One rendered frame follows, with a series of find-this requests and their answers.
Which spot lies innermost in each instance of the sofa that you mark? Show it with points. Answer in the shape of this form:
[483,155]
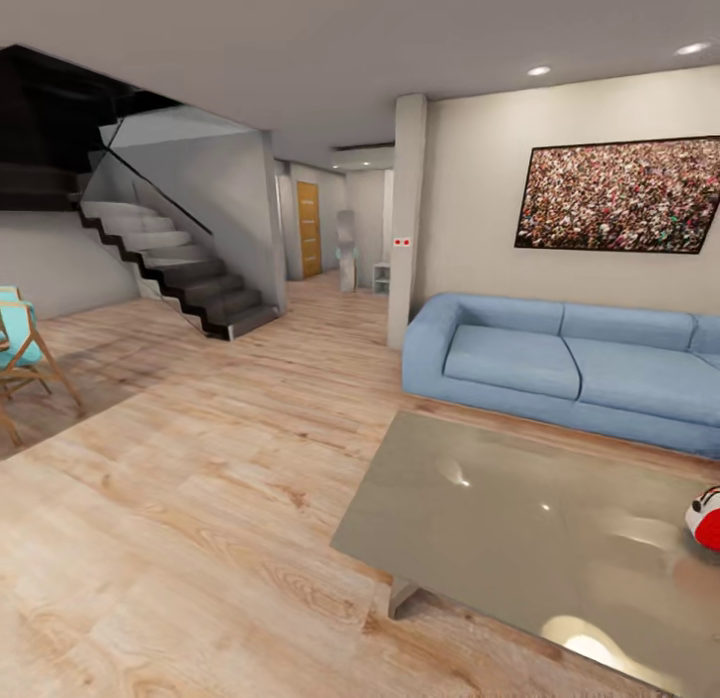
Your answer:
[649,378]

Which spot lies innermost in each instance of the door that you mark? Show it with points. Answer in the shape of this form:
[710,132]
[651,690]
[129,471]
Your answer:
[309,226]

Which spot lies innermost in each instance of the picture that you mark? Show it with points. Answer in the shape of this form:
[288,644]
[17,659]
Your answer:
[656,196]

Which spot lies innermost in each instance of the standing mirror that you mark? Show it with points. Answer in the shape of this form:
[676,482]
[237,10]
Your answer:
[347,251]

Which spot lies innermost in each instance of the radio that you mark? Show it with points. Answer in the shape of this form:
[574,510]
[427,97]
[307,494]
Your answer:
[703,518]

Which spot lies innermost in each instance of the stairs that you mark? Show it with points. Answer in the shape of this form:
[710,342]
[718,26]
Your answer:
[58,121]

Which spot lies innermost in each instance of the coffee table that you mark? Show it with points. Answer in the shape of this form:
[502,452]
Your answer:
[590,555]

